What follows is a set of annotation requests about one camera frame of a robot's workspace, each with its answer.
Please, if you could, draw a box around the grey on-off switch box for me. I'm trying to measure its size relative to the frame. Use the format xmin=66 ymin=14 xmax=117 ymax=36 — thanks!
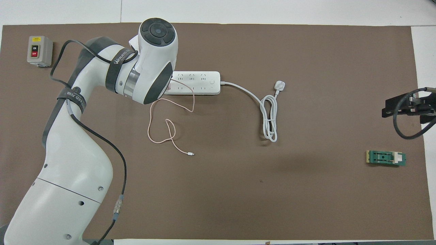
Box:
xmin=27 ymin=36 xmax=54 ymax=67

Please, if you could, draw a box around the pink charging cable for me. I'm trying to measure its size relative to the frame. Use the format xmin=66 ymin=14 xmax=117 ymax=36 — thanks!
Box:
xmin=147 ymin=79 xmax=195 ymax=157

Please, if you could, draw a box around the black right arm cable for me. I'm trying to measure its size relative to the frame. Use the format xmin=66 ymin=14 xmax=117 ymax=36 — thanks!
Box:
xmin=393 ymin=87 xmax=436 ymax=139

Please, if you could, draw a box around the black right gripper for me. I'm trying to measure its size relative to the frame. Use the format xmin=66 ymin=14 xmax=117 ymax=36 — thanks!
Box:
xmin=381 ymin=93 xmax=436 ymax=124

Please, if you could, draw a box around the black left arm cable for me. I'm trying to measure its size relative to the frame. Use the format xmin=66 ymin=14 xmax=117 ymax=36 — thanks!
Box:
xmin=50 ymin=40 xmax=138 ymax=245

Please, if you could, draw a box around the white power cord with plug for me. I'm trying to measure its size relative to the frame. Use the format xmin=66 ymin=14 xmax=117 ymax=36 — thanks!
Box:
xmin=220 ymin=80 xmax=286 ymax=143

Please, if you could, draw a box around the brown table mat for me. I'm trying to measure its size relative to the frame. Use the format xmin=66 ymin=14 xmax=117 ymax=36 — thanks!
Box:
xmin=0 ymin=23 xmax=435 ymax=240

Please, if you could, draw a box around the white power strip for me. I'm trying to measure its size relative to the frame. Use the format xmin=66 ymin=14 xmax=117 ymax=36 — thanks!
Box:
xmin=165 ymin=71 xmax=221 ymax=95

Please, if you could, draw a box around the green circuit board module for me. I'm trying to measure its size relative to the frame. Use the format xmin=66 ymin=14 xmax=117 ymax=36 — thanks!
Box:
xmin=366 ymin=150 xmax=407 ymax=167

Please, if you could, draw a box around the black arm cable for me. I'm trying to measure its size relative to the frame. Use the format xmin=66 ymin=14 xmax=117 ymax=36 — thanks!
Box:
xmin=393 ymin=87 xmax=436 ymax=139
xmin=50 ymin=40 xmax=138 ymax=245

